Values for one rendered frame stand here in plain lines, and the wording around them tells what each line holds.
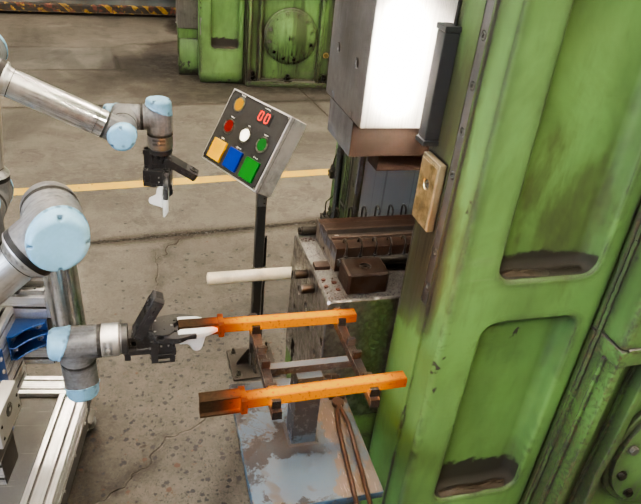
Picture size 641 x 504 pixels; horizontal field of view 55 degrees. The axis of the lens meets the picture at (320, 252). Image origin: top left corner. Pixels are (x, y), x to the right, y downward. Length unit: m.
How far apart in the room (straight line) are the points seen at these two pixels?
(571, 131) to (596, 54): 0.16
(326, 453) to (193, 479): 0.93
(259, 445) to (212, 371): 1.26
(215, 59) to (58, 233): 5.41
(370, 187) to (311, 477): 0.93
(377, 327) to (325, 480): 0.48
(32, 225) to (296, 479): 0.79
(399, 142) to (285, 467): 0.86
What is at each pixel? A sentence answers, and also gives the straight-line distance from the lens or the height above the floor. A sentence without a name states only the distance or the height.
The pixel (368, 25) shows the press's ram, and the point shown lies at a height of 1.60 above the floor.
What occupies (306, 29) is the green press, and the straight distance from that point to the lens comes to 6.55.
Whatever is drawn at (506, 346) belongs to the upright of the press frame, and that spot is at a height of 0.88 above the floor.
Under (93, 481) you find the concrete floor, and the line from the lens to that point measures 2.45.
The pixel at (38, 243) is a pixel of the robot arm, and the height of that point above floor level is 1.25.
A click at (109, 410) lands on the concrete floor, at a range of 2.67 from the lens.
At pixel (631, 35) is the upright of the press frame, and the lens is 1.46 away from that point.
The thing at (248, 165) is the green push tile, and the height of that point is 1.02.
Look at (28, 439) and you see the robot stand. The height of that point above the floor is 0.21.
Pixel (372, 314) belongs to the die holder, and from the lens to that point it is 1.73.
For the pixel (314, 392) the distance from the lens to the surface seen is 1.30.
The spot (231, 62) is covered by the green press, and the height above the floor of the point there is 0.21.
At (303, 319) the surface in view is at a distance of 1.49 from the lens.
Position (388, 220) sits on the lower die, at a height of 0.99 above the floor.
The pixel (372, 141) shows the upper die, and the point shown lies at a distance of 1.63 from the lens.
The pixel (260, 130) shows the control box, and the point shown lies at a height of 1.12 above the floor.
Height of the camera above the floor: 1.88
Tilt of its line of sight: 31 degrees down
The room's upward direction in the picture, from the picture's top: 6 degrees clockwise
